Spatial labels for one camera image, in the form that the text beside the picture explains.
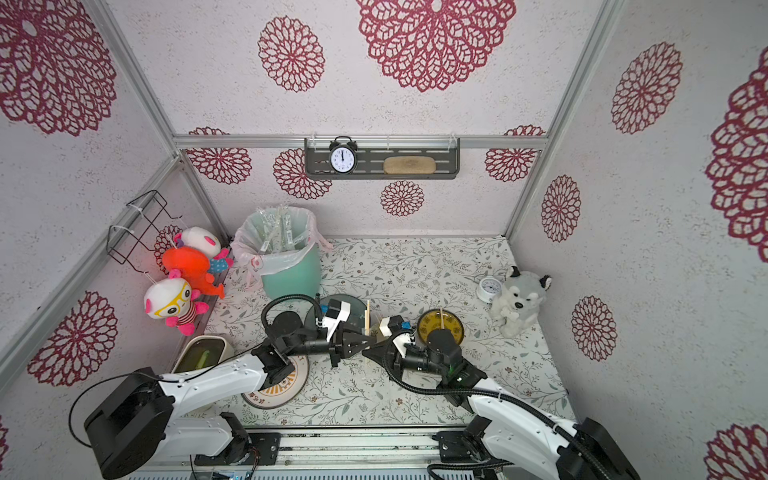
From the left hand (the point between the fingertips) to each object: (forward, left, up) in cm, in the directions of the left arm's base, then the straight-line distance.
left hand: (375, 341), depth 69 cm
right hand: (-1, +3, -1) cm, 3 cm away
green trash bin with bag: (+27, +28, +2) cm, 39 cm away
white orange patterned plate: (-5, +26, -21) cm, 34 cm away
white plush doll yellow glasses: (+13, +55, -3) cm, 56 cm away
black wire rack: (+30, +61, +13) cm, 70 cm away
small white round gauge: (+28, -37, -19) cm, 50 cm away
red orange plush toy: (+27, +55, -4) cm, 62 cm away
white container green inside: (+4, +50, -16) cm, 52 cm away
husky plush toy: (+14, -39, -8) cm, 42 cm away
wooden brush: (+51, -10, +13) cm, 53 cm away
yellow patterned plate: (+17, -17, -23) cm, 33 cm away
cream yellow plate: (-1, 0, +7) cm, 7 cm away
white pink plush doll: (+35, +54, -3) cm, 64 cm away
